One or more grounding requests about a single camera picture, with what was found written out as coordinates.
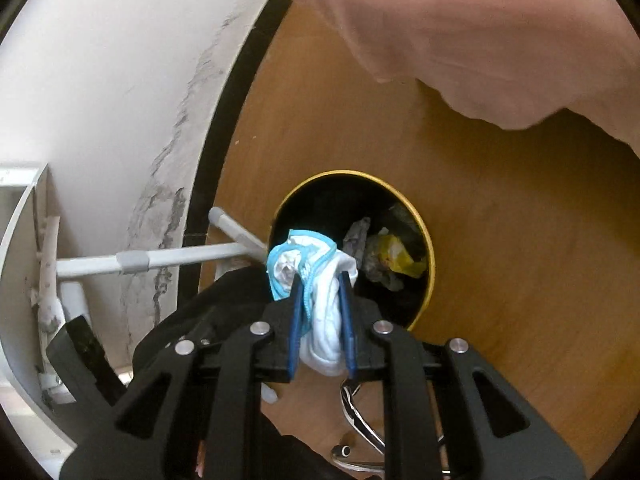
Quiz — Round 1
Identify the blue white face mask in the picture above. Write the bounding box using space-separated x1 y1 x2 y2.
267 229 358 377

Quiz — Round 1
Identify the grey blue wrapper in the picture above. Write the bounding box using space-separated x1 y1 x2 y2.
342 217 371 270

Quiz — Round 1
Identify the black gold-rimmed trash bin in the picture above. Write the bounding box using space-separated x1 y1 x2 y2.
269 170 435 328

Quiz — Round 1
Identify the chrome chair base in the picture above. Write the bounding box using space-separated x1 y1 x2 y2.
328 378 452 476

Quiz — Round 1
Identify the grey white desk hutch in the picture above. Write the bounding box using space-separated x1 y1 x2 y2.
1 162 74 479

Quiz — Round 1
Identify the yellow snack bag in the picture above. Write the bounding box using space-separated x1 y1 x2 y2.
368 233 427 278

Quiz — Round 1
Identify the pink bed sheet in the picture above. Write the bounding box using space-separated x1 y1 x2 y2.
293 0 639 148

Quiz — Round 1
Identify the white desk leg frame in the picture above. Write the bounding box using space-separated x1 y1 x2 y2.
32 207 267 405

